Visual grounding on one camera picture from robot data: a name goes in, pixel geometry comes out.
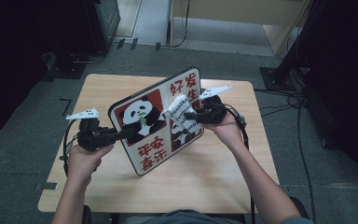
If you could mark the black stand base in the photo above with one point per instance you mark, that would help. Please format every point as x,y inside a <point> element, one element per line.
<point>62,68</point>

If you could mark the person's grey-blue clothing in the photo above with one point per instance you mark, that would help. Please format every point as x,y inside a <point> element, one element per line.
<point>186,217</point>

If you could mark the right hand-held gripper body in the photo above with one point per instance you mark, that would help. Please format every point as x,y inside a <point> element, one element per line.
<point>213,110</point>

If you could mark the black metal stand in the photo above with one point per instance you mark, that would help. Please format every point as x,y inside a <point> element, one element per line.
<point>273,79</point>

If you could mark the person's right hand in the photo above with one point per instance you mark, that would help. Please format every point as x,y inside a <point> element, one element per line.
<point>227,132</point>

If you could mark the light wooden cabinet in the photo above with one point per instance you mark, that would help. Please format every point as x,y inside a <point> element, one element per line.
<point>230,9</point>

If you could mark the grey floor tape strip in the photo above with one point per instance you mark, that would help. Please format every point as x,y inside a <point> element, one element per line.
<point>48,186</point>

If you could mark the panda picture board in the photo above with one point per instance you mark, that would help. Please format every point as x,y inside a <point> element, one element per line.
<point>149,124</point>

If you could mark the black cabinet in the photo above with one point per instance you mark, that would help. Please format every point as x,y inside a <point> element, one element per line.
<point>105,18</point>

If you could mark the person's left hand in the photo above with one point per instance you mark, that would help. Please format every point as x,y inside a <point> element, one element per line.
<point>82,161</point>

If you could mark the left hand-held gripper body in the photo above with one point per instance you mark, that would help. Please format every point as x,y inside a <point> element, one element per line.
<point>91,137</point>

